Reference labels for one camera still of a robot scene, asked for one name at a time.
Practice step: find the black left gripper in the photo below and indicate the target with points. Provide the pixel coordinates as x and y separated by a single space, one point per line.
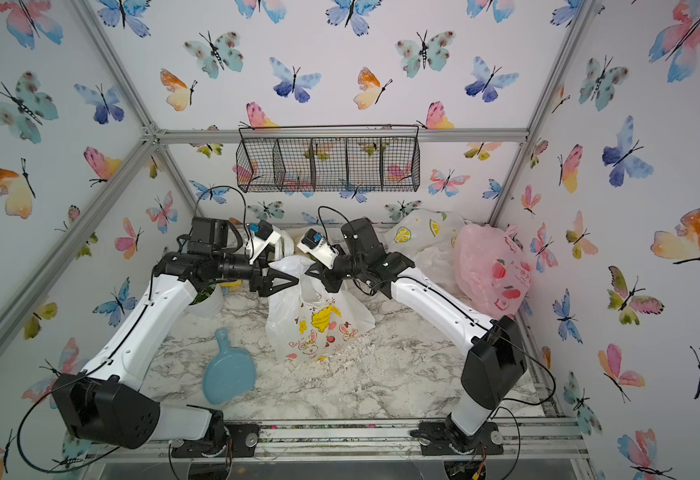
259 284

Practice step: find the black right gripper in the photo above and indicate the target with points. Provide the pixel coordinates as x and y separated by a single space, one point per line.
332 286

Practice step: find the white cartoon print plastic bag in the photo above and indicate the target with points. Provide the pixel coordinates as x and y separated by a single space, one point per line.
306 322

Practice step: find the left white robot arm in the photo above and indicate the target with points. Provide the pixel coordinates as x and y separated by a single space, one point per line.
103 402

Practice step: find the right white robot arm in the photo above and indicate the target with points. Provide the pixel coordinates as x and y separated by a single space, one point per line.
494 358

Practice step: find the potted plant white pot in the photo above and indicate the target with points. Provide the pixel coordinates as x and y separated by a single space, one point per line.
208 303

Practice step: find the blue paddle shaped board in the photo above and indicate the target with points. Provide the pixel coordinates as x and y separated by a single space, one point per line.
231 373

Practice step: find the white lemon print plastic bag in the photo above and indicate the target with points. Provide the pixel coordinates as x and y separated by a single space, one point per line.
428 238

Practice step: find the pink apple print plastic bag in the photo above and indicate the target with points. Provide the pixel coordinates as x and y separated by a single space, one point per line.
491 269

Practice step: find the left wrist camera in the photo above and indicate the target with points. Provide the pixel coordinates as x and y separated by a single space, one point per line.
260 237

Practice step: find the black wire mesh basket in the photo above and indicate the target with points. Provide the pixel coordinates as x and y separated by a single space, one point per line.
334 158

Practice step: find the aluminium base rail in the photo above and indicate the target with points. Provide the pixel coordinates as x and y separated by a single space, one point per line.
525 438

